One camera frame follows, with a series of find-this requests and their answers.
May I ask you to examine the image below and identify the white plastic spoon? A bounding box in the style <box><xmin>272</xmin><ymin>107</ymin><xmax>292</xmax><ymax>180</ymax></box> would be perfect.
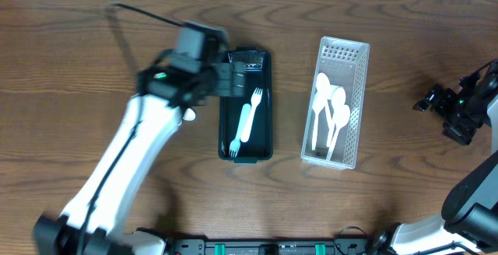
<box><xmin>182</xmin><ymin>108</ymin><xmax>196</xmax><ymax>121</ymax></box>
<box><xmin>311</xmin><ymin>92</ymin><xmax>327</xmax><ymax>151</ymax></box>
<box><xmin>327</xmin><ymin>86</ymin><xmax>346</xmax><ymax>147</ymax></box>
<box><xmin>316</xmin><ymin>72</ymin><xmax>333</xmax><ymax>131</ymax></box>
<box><xmin>327</xmin><ymin>105</ymin><xmax>351</xmax><ymax>160</ymax></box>

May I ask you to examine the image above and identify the black plastic basket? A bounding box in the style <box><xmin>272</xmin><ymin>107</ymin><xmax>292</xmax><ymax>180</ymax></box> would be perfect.
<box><xmin>218</xmin><ymin>47</ymin><xmax>273</xmax><ymax>164</ymax></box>

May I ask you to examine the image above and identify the white plastic fork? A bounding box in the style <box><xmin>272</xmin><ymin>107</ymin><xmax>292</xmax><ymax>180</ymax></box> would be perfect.
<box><xmin>240</xmin><ymin>88</ymin><xmax>263</xmax><ymax>142</ymax></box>

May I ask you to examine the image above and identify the pale green plastic fork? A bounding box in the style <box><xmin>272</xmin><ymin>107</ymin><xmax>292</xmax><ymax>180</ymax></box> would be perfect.
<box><xmin>229</xmin><ymin>103</ymin><xmax>251</xmax><ymax>158</ymax></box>

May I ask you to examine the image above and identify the clear plastic perforated basket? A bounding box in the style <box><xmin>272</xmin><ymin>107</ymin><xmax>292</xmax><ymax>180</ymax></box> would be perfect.
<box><xmin>301</xmin><ymin>37</ymin><xmax>370</xmax><ymax>170</ymax></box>

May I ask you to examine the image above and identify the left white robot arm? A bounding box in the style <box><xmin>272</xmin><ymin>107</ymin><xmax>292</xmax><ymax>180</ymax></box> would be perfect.
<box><xmin>33</xmin><ymin>50</ymin><xmax>245</xmax><ymax>254</ymax></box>

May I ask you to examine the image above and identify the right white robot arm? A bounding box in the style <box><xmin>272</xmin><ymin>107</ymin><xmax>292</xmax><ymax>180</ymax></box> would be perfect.
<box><xmin>368</xmin><ymin>77</ymin><xmax>497</xmax><ymax>254</ymax></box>

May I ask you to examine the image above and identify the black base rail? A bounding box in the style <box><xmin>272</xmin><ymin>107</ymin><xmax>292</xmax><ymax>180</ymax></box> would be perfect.
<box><xmin>164</xmin><ymin>238</ymin><xmax>369</xmax><ymax>255</ymax></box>

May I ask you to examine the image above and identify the left black cable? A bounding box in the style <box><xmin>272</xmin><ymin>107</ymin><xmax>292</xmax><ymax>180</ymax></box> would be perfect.
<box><xmin>75</xmin><ymin>2</ymin><xmax>184</xmax><ymax>255</ymax></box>

